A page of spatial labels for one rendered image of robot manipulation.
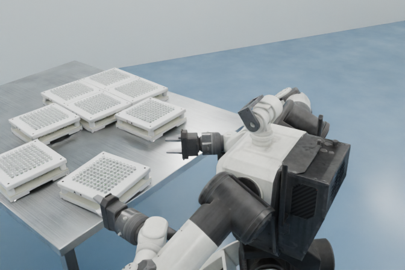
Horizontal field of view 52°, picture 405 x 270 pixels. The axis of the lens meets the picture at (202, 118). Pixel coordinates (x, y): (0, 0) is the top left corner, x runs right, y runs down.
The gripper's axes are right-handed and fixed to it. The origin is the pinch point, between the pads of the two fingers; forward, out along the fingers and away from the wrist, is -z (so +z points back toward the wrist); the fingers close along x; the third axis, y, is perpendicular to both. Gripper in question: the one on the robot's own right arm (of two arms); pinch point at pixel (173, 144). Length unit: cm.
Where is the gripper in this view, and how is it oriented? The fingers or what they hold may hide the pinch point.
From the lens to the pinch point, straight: 161.0
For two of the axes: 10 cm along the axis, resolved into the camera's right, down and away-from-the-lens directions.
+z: 10.0, -0.4, 0.0
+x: 0.4, 8.8, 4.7
